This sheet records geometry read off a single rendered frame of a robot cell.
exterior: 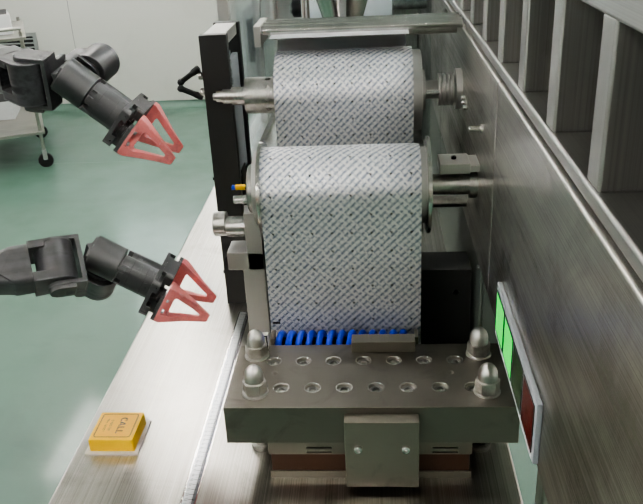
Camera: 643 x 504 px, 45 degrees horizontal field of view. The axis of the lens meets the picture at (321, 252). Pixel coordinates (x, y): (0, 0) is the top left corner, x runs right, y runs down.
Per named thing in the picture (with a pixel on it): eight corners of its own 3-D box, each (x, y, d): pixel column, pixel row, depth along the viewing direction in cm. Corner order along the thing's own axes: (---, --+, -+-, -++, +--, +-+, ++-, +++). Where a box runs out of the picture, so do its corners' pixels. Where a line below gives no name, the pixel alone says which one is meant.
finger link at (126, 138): (157, 182, 116) (103, 145, 114) (168, 168, 122) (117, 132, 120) (182, 148, 113) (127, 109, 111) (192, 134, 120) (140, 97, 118)
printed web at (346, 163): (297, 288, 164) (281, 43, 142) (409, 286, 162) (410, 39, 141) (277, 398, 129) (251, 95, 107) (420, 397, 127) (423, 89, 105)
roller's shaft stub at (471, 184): (428, 192, 121) (428, 165, 119) (474, 191, 120) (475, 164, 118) (430, 203, 117) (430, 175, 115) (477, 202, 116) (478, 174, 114)
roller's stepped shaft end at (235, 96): (215, 103, 142) (213, 85, 140) (248, 102, 141) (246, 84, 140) (212, 107, 139) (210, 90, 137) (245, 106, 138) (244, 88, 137)
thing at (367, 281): (272, 339, 124) (263, 234, 117) (420, 338, 123) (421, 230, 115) (272, 341, 124) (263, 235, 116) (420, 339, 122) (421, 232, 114)
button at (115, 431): (104, 423, 125) (101, 411, 124) (146, 423, 125) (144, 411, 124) (90, 452, 119) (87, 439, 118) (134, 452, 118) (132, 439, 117)
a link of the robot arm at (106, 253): (78, 255, 115) (96, 226, 118) (73, 275, 121) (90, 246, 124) (121, 275, 116) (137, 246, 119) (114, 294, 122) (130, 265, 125)
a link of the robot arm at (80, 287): (50, 289, 112) (39, 237, 115) (44, 319, 122) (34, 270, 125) (132, 278, 118) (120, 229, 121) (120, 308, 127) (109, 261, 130)
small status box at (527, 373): (493, 331, 98) (496, 281, 95) (499, 330, 98) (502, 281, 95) (531, 464, 75) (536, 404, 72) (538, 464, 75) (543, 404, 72)
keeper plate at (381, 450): (346, 477, 110) (344, 413, 105) (418, 477, 109) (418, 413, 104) (346, 489, 107) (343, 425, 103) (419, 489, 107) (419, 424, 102)
